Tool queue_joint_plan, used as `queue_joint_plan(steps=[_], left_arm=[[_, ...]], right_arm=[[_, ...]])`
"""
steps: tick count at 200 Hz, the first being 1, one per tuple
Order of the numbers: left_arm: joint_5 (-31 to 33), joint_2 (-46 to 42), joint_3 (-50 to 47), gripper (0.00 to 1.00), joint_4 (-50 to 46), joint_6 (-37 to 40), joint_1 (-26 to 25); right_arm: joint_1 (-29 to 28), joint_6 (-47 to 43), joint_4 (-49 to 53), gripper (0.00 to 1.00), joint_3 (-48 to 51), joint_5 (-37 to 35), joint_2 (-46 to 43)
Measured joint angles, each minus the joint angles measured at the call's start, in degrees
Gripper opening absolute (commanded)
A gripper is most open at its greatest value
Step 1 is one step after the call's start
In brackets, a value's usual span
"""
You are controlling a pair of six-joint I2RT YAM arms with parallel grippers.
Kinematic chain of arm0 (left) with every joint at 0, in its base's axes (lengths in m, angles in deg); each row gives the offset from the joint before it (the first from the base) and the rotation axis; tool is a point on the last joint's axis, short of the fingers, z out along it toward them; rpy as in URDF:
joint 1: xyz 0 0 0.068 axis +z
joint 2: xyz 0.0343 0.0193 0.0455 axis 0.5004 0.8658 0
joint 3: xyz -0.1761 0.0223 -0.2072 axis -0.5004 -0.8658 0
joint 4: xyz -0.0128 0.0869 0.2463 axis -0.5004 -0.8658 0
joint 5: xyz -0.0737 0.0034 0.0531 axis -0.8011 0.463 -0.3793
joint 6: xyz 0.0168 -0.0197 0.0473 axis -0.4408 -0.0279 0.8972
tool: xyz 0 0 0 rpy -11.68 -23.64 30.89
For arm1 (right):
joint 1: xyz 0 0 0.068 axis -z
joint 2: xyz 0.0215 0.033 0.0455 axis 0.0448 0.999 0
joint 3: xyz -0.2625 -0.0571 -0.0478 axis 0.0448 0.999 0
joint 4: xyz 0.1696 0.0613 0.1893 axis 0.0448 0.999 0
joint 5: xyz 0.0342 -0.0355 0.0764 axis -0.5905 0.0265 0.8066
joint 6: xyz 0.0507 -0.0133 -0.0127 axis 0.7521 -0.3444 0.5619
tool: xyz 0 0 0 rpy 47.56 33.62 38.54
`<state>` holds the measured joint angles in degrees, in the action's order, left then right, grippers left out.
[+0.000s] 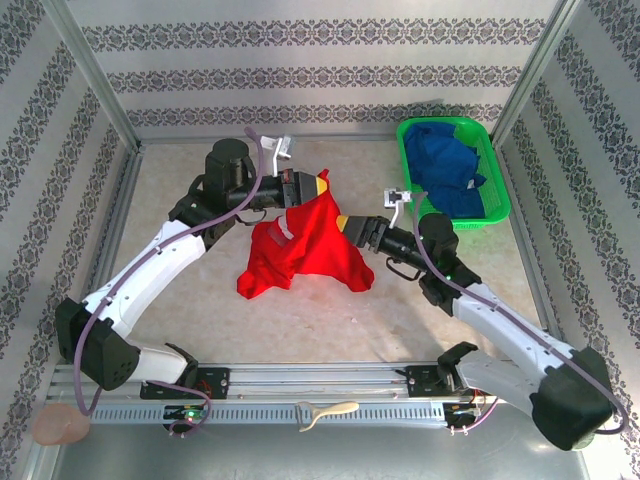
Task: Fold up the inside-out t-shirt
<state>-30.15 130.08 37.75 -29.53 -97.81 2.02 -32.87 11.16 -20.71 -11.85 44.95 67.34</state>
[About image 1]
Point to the red t-shirt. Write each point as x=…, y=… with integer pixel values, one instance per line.
x=315, y=245

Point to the green plastic basket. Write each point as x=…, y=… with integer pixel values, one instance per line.
x=500, y=200

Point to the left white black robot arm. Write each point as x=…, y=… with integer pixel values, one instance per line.
x=145, y=280

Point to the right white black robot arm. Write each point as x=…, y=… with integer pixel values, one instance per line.
x=505, y=325

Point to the blue t-shirt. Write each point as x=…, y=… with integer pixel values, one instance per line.
x=445, y=165

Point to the circuit board with white plugs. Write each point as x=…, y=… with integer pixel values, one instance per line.
x=460, y=411

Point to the beige peeler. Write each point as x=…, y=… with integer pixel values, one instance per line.
x=335, y=409

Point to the circuit board with green light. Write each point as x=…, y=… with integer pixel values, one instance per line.
x=186, y=413

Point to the pink round object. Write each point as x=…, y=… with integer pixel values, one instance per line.
x=60, y=427

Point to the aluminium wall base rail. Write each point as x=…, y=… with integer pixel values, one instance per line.
x=200, y=137

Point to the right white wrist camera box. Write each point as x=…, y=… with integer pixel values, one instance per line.
x=395, y=197

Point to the aluminium side rail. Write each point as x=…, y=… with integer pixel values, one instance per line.
x=118, y=215
x=530, y=260

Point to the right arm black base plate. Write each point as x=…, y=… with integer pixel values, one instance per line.
x=422, y=382

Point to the aluminium mounting rail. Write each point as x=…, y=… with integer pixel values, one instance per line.
x=320, y=380

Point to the aluminium frame post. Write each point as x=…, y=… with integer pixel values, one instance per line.
x=95, y=70
x=542, y=70

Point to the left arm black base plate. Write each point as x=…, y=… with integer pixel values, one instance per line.
x=215, y=382

